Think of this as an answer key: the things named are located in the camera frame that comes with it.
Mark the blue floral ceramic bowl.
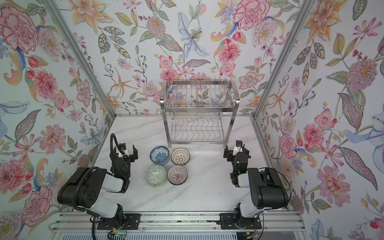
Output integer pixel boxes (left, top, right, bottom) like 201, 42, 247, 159
150, 146, 170, 165

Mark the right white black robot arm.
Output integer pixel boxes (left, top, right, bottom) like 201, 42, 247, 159
223, 141, 291, 229

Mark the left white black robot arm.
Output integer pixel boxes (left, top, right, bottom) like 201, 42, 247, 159
57, 144, 138, 228

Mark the steel two-tier dish rack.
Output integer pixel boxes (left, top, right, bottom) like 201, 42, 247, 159
160, 79, 240, 147

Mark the green geometric patterned bowl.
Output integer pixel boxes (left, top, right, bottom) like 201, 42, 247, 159
145, 165, 167, 187

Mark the white red-patterned bowl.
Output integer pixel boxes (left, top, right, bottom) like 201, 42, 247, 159
171, 148, 191, 166

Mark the purple striped bowl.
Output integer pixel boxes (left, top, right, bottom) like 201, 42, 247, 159
167, 165, 188, 186

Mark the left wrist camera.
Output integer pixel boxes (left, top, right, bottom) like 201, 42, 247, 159
117, 150, 129, 159

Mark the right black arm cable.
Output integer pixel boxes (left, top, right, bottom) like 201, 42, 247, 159
257, 167, 292, 208

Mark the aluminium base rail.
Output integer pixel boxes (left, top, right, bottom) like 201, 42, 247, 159
49, 210, 306, 233

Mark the left aluminium frame post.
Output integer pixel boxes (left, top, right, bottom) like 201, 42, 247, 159
41, 0, 117, 118

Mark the aluminium frame post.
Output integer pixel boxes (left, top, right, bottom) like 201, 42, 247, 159
41, 0, 117, 118
253, 0, 316, 118

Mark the right aluminium frame post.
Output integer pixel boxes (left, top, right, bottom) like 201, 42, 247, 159
253, 0, 316, 118

